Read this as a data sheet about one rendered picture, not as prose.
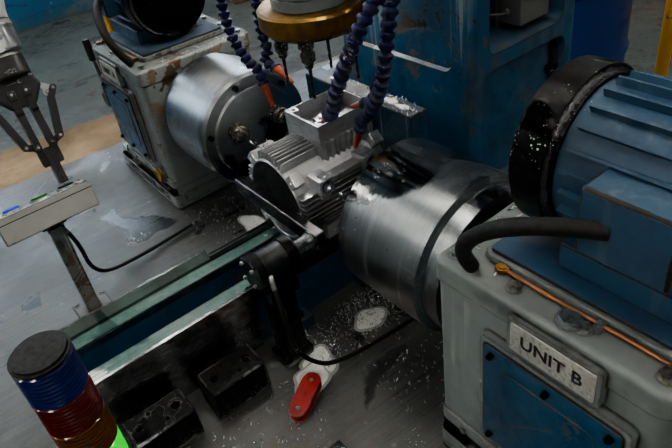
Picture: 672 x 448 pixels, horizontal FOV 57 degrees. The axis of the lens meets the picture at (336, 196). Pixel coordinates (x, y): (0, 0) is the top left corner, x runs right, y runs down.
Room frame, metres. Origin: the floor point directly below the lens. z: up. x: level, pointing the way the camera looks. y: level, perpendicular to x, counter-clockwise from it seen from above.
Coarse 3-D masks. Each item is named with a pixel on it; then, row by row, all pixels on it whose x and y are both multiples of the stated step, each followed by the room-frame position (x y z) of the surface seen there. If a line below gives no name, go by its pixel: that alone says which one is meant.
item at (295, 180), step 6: (372, 132) 0.98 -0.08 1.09; (378, 132) 0.99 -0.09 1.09; (366, 138) 0.99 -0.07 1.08; (372, 138) 0.97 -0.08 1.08; (378, 138) 0.98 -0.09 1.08; (372, 144) 0.97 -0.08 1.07; (378, 144) 0.98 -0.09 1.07; (252, 156) 0.98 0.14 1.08; (252, 162) 0.98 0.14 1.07; (294, 174) 0.89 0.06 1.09; (300, 174) 0.89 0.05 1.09; (288, 180) 0.88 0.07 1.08; (294, 180) 0.88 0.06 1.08; (300, 180) 0.88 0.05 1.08; (294, 186) 0.87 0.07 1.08; (300, 186) 0.88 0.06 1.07
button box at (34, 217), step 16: (64, 192) 0.97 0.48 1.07; (80, 192) 0.98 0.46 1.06; (32, 208) 0.94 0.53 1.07; (48, 208) 0.95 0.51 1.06; (64, 208) 0.96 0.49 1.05; (80, 208) 0.97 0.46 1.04; (0, 224) 0.91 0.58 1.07; (16, 224) 0.92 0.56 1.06; (32, 224) 0.93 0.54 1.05; (48, 224) 0.93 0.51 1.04; (16, 240) 0.90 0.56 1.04
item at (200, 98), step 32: (192, 64) 1.27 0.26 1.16; (224, 64) 1.23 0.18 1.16; (192, 96) 1.18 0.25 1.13; (224, 96) 1.13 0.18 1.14; (256, 96) 1.17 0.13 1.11; (288, 96) 1.21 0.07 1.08; (192, 128) 1.13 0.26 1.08; (224, 128) 1.12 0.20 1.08; (256, 128) 1.16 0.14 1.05; (224, 160) 1.11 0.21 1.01
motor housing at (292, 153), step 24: (288, 144) 0.96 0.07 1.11; (312, 144) 0.95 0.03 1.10; (360, 144) 0.98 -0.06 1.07; (264, 168) 1.00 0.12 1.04; (288, 168) 0.91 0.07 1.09; (312, 168) 0.92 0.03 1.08; (336, 168) 0.92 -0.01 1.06; (360, 168) 0.93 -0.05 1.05; (288, 192) 1.01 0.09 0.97; (312, 192) 0.88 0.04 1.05; (336, 192) 0.90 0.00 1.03; (312, 216) 0.86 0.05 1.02
